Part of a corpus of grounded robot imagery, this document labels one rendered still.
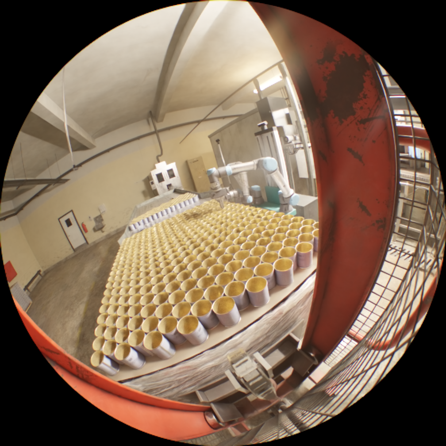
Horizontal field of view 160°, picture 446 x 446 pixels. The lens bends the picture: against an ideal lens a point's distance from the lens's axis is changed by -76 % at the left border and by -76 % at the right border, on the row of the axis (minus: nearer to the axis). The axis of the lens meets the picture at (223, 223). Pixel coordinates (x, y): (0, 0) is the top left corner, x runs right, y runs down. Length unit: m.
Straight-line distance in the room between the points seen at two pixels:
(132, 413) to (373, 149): 0.64
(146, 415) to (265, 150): 2.16
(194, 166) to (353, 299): 8.04
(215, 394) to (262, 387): 0.49
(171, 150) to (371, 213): 8.32
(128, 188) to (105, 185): 1.20
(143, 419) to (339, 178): 0.63
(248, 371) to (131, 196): 8.13
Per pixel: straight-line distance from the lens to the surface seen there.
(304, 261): 0.63
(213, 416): 0.78
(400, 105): 2.64
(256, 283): 0.55
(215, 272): 0.66
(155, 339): 0.57
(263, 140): 1.99
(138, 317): 0.63
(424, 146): 0.26
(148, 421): 0.48
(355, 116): 0.28
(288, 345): 0.75
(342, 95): 0.29
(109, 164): 8.43
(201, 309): 0.56
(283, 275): 0.55
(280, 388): 1.49
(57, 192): 9.58
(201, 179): 8.22
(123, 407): 0.43
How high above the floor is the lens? 1.58
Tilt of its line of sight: 23 degrees down
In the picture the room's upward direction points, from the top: 17 degrees counter-clockwise
